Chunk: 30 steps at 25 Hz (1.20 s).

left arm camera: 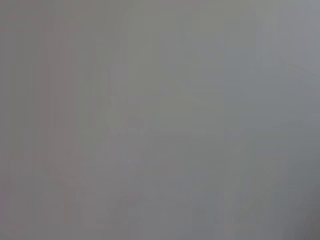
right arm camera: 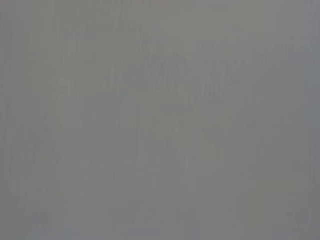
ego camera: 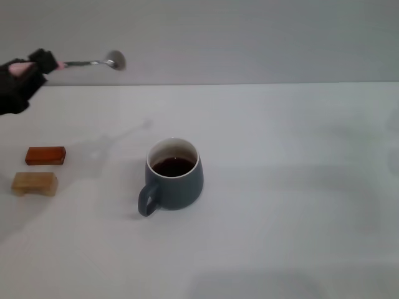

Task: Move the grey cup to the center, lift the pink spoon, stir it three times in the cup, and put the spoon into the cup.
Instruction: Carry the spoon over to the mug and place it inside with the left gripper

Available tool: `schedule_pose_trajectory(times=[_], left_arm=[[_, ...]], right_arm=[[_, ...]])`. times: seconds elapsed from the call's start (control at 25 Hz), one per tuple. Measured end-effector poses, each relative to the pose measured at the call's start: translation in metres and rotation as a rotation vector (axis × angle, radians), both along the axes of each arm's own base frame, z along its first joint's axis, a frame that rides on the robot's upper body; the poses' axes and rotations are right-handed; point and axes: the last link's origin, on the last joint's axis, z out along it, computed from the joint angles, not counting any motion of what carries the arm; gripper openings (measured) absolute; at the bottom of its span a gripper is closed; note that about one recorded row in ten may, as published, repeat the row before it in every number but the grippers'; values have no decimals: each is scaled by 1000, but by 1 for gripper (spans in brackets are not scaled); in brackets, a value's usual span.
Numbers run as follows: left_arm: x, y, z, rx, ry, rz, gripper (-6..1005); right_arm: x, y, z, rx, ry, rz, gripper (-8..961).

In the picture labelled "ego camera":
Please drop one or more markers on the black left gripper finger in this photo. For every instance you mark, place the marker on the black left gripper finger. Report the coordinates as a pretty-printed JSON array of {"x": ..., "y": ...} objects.
[
  {"x": 34, "y": 82},
  {"x": 45, "y": 60}
]

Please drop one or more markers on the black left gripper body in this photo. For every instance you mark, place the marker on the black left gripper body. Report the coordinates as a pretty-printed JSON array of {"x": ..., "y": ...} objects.
[{"x": 9, "y": 93}]

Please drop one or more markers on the light wooden block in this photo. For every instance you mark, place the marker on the light wooden block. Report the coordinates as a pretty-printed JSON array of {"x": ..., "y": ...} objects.
[{"x": 34, "y": 183}]

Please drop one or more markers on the grey ceramic cup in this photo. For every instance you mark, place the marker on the grey ceramic cup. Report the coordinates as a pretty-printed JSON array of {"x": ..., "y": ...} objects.
[{"x": 180, "y": 190}]

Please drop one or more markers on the dark brown coffee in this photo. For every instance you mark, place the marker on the dark brown coffee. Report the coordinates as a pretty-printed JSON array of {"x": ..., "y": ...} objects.
[{"x": 173, "y": 167}]

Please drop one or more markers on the dark brown wooden block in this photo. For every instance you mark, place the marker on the dark brown wooden block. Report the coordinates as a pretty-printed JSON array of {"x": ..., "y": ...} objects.
[{"x": 45, "y": 154}]

